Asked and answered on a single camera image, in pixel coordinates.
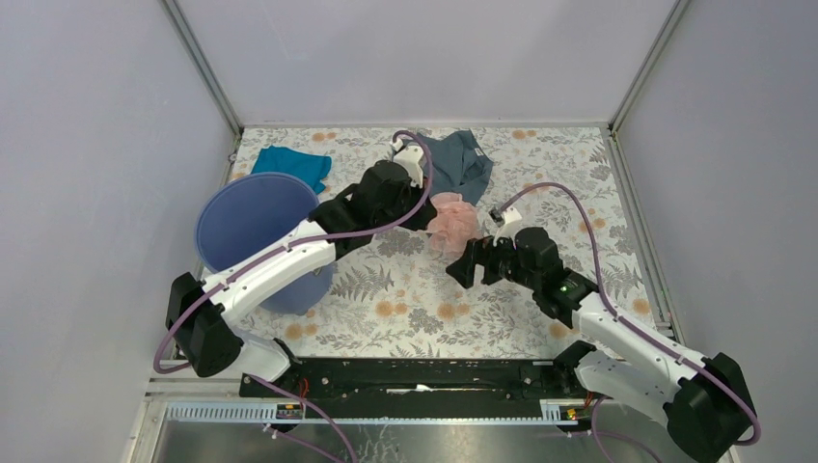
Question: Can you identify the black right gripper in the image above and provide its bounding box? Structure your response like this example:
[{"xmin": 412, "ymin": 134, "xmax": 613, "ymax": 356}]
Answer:
[{"xmin": 445, "ymin": 227, "xmax": 539, "ymax": 290}]

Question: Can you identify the pink plastic trash bag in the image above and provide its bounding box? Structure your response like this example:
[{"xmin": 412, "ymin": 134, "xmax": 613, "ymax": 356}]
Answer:
[{"xmin": 426, "ymin": 192, "xmax": 479, "ymax": 256}]

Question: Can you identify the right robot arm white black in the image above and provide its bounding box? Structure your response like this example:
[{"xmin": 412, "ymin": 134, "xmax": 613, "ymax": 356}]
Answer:
[{"xmin": 446, "ymin": 228, "xmax": 756, "ymax": 462}]

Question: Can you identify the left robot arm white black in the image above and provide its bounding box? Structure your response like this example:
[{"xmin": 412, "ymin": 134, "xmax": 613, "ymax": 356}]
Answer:
[{"xmin": 157, "ymin": 160, "xmax": 436, "ymax": 396}]

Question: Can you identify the blue plastic trash bin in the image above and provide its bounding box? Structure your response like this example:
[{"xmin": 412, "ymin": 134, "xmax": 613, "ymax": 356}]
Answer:
[{"xmin": 195, "ymin": 173, "xmax": 336, "ymax": 322}]

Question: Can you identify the grey-blue shirt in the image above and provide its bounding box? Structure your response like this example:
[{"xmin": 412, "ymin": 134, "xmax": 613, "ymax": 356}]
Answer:
[{"xmin": 419, "ymin": 130, "xmax": 494, "ymax": 205}]

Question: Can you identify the teal cloth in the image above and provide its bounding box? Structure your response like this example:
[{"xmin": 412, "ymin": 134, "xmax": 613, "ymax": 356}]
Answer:
[{"xmin": 251, "ymin": 146, "xmax": 333, "ymax": 195}]

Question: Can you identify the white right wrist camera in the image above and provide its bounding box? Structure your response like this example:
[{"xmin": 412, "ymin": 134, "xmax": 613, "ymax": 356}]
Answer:
[{"xmin": 489, "ymin": 206, "xmax": 523, "ymax": 247}]

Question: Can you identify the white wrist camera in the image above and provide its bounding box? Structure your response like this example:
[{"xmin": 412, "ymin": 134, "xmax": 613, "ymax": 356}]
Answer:
[
  {"xmin": 391, "ymin": 139, "xmax": 426, "ymax": 188},
  {"xmin": 489, "ymin": 206, "xmax": 523, "ymax": 247}
]

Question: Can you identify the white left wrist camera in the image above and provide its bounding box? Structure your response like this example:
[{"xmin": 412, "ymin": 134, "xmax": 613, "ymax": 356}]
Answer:
[{"xmin": 391, "ymin": 139, "xmax": 426, "ymax": 188}]

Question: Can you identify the white slotted cable duct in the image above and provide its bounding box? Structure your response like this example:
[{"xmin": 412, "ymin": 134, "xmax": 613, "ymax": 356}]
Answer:
[{"xmin": 165, "ymin": 400, "xmax": 578, "ymax": 426}]

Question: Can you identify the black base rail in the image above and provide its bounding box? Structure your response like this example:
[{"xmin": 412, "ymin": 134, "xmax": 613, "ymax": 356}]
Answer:
[{"xmin": 239, "ymin": 357, "xmax": 588, "ymax": 409}]

